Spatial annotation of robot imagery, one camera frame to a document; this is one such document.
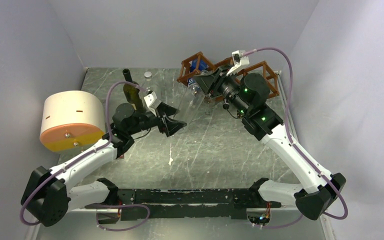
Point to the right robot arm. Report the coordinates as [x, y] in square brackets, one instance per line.
[318, 188]

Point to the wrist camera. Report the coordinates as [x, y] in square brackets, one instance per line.
[152, 101]
[240, 61]

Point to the brown wooden wine rack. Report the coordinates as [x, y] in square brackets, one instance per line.
[199, 64]

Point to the dark green labelled wine bottle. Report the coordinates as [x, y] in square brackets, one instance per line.
[226, 106]

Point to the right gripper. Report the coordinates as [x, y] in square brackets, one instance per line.
[207, 81]

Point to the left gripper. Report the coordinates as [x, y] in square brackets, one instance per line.
[169, 126]

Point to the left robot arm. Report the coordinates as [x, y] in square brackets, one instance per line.
[50, 193]

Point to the clear round glass bottle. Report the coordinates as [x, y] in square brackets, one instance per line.
[208, 108]

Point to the cream and orange cylinder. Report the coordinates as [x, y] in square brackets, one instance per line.
[70, 120]

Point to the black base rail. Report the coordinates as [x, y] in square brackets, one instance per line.
[140, 203]

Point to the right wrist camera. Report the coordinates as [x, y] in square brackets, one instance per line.
[240, 61]

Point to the clear bottle silver cap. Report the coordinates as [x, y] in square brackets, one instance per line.
[190, 103]

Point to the dark green open wine bottle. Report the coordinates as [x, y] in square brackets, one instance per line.
[132, 93]

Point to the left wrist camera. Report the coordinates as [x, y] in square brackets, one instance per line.
[152, 101]

